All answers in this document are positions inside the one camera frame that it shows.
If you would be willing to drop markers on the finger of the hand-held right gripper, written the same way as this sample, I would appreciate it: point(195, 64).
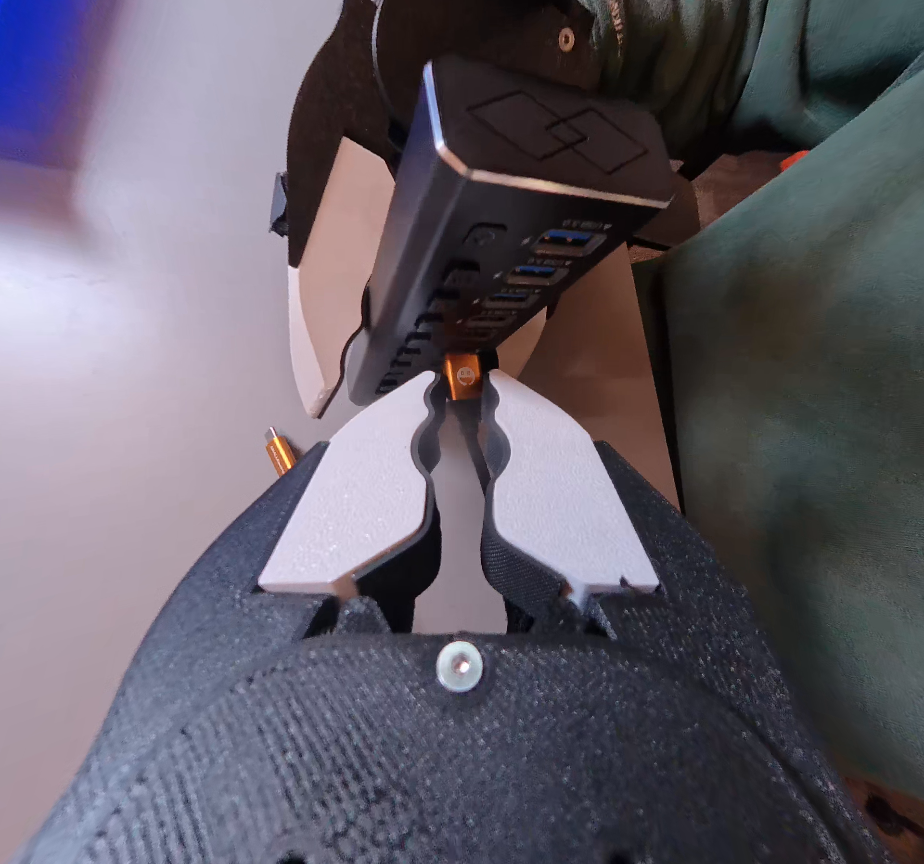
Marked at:
point(325, 286)
point(527, 348)

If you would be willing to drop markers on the black multi-port usb hub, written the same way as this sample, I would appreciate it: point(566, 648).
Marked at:
point(548, 135)

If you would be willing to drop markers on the blue plastic bin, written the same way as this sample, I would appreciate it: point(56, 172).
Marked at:
point(43, 48)

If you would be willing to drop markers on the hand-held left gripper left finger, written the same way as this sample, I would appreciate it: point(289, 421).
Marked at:
point(354, 503)

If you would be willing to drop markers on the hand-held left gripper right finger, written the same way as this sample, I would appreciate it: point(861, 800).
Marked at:
point(563, 503)

